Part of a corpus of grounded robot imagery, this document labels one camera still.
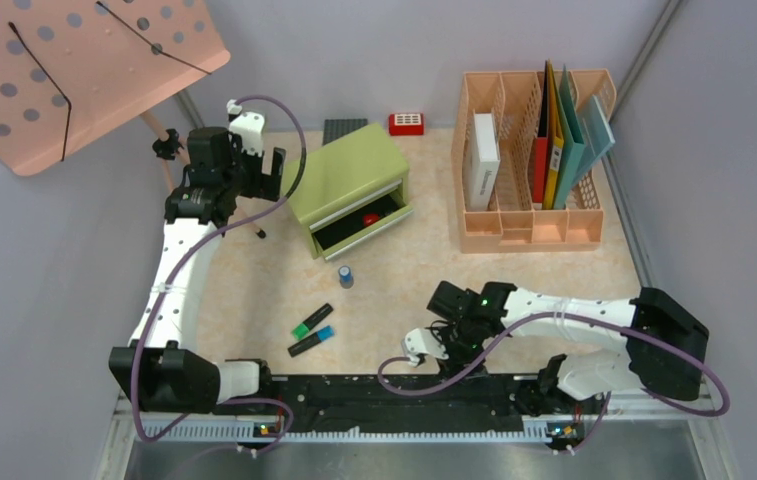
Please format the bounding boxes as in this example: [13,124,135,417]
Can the red folder in organizer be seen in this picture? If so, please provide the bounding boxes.
[529,59,551,209]

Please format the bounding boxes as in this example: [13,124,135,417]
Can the yellow plastic clip folder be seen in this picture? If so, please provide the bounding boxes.
[543,60,564,210]

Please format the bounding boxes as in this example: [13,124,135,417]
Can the light blue hardcover book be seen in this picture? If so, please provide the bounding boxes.
[573,95,616,187]

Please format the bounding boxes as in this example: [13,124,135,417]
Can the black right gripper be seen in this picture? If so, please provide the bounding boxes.
[427,317,488,383]

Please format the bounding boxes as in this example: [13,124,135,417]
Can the green metal drawer cabinet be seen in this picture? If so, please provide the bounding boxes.
[287,123,413,260]

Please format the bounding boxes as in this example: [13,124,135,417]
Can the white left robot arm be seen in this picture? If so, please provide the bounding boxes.
[108,126,286,414]

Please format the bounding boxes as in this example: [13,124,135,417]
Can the black green highlighter marker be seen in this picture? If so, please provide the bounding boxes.
[291,303,334,341]

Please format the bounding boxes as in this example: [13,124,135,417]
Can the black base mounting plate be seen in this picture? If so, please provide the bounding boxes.
[212,372,608,435]

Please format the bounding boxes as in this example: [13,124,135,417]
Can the black blue highlighter marker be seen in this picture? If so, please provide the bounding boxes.
[288,326,335,358]

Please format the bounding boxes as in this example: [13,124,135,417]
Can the gray lego baseplate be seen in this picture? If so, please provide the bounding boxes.
[322,118,368,145]

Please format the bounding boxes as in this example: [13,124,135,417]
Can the teal plastic folder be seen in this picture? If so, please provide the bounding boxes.
[553,67,586,209]

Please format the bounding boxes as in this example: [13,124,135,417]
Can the white paper booklet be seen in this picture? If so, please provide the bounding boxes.
[463,112,500,212]

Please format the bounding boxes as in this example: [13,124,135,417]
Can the red small box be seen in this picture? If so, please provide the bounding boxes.
[387,112,425,136]

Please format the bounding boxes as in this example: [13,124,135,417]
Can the beige plastic file organizer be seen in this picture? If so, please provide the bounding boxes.
[451,71,605,254]

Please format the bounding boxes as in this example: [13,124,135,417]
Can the pink music stand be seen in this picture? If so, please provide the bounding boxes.
[0,1,231,176]

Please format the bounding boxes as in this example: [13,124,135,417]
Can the small blue glue bottle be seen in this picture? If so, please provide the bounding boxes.
[338,265,354,289]

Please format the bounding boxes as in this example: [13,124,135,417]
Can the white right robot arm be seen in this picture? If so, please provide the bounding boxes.
[402,281,709,412]

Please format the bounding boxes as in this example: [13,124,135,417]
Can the red and black dumbbell toy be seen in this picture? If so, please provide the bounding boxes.
[362,213,382,228]

